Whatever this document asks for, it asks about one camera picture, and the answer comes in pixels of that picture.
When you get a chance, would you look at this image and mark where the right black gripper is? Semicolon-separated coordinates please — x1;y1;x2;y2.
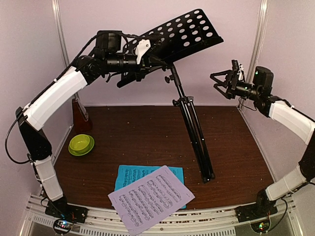
210;69;260;100

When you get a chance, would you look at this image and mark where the black music stand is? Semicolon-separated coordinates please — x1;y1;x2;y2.
140;9;223;183

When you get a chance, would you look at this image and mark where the lilac sheet music page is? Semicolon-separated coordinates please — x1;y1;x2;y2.
108;165;195;236

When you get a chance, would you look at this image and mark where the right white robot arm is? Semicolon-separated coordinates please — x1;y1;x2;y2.
210;60;315;217

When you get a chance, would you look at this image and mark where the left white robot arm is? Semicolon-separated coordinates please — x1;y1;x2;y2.
14;30;166;218

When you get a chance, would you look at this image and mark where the brown wooden metronome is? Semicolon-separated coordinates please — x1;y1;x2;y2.
72;98;93;134

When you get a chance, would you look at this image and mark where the green bowl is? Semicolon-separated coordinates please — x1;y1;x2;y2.
68;134;95;156

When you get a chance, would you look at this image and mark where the blue sheet music page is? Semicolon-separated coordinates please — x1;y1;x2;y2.
114;165;195;215

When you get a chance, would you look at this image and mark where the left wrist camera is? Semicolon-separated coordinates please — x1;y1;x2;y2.
135;39;151;65

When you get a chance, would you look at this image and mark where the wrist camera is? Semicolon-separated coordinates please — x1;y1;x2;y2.
231;59;245;81
135;39;151;65

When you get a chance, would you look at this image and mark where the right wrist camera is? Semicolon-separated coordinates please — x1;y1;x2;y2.
231;59;245;81

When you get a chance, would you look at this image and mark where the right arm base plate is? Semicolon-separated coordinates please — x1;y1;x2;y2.
235;204;278;223

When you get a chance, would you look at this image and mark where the aluminium front rail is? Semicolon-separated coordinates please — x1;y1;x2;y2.
18;195;303;236

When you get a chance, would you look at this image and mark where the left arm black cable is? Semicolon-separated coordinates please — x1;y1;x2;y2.
4;114;32;164

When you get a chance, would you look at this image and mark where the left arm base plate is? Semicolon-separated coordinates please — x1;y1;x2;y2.
45;202;88;223

